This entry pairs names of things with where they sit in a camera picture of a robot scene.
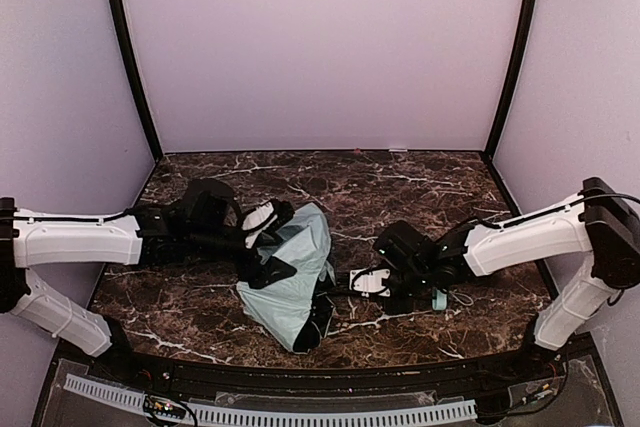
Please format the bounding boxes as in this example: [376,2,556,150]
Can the mint green folding umbrella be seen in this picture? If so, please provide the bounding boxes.
[236,203,336,354]

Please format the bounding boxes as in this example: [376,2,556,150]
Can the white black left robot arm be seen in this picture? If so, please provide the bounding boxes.
[1,178,294,358]

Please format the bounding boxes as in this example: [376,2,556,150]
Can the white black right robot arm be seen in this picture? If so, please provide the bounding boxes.
[374,177,639,352]

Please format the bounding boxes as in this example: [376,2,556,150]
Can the white slotted cable duct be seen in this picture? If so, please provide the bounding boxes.
[63,374,478,426]

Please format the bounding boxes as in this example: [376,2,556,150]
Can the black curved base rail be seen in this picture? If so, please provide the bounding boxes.
[50,334,606,411]

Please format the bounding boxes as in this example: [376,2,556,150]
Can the left black corner post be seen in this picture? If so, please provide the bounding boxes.
[108,0,164,163]

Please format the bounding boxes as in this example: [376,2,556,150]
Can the black corner post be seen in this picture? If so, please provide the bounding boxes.
[483,0,536,162]
[108,0,164,163]

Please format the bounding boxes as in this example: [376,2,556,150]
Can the right black corner post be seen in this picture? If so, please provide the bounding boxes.
[483,0,536,162]

